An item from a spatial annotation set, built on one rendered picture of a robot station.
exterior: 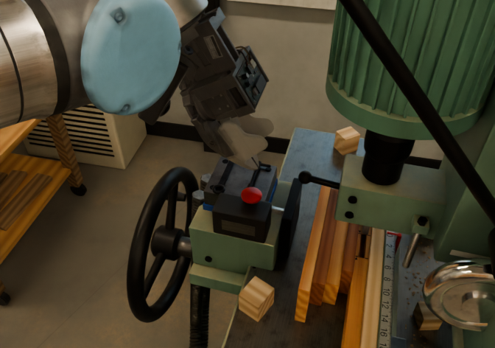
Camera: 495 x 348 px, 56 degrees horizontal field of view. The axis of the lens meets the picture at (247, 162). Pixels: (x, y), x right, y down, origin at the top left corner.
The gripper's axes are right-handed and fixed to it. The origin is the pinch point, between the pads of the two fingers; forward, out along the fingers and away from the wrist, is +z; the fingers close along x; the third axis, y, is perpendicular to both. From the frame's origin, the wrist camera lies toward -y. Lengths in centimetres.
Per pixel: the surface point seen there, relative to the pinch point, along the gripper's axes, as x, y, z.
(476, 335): -4.1, 19.9, 36.7
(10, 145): 47, -109, 1
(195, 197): 1.4, -13.2, 5.0
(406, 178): 3.8, 17.7, 11.6
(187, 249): 2.1, -23.3, 16.4
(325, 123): 130, -42, 77
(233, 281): -5.2, -11.4, 17.8
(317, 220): 1.2, 3.9, 14.1
